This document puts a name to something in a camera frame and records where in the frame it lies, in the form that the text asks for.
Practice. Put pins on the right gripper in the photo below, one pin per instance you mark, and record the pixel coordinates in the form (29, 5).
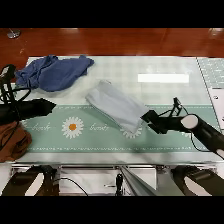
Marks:
(156, 122)

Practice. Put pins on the light grey garment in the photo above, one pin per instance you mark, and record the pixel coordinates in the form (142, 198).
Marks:
(116, 105)

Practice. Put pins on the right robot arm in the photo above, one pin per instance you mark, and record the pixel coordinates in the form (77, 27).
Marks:
(206, 132)

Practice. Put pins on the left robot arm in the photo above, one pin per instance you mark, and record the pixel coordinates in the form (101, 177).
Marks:
(30, 107)

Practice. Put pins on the blue garment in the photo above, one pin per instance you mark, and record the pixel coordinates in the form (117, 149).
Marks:
(55, 74)

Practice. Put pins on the brown garment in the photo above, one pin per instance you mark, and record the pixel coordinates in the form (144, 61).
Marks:
(13, 141)

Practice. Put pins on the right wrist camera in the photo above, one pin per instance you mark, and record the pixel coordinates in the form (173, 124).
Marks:
(176, 102)

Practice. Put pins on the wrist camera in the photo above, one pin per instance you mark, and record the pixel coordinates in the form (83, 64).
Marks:
(6, 72)
(176, 102)

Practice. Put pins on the silver frame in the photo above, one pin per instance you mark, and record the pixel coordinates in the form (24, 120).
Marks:
(140, 187)

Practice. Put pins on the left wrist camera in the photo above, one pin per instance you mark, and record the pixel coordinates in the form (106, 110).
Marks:
(6, 72)

